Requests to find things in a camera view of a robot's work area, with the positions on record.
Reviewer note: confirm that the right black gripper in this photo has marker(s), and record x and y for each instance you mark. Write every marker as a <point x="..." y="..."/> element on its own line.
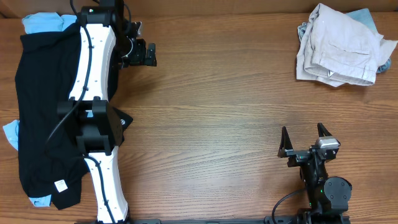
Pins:
<point x="299" y="155"/>

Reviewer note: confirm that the black garment with white logo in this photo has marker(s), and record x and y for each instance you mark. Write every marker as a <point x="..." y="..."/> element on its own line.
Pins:
<point x="54" y="67"/>

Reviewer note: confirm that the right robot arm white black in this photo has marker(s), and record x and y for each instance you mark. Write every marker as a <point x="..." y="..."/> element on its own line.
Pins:
<point x="328" y="196"/>

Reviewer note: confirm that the light blue garment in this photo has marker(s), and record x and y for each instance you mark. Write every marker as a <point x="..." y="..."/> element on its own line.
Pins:
<point x="40" y="23"/>

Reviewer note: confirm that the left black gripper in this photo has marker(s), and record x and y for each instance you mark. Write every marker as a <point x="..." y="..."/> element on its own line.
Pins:
<point x="147" y="52"/>

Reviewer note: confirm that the folded light blue denim shorts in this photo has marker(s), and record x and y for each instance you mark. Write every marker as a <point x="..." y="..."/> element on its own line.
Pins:
<point x="363" y="16"/>

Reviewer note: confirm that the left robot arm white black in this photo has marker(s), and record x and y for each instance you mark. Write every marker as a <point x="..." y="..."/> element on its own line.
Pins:
<point x="96" y="102"/>

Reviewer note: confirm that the beige cotton shorts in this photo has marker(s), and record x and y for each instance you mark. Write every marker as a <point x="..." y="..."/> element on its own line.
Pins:
<point x="336" y="49"/>

